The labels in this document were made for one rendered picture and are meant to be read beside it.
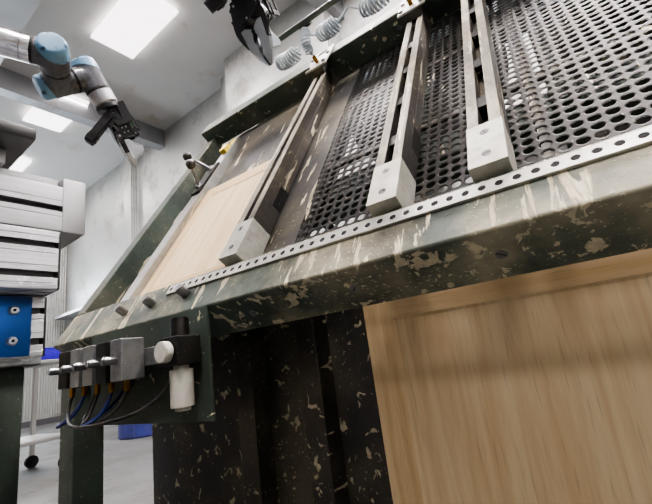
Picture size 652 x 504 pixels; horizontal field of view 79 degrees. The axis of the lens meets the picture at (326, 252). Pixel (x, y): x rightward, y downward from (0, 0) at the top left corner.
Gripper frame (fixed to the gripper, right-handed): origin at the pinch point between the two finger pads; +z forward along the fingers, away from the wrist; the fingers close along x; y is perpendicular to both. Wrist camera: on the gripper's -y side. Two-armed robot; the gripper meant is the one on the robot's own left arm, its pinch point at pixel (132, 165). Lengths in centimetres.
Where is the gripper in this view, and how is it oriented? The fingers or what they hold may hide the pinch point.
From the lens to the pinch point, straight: 150.3
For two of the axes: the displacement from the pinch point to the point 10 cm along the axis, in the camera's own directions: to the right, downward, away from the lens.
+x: -4.5, 0.3, 8.9
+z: 4.3, 8.8, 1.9
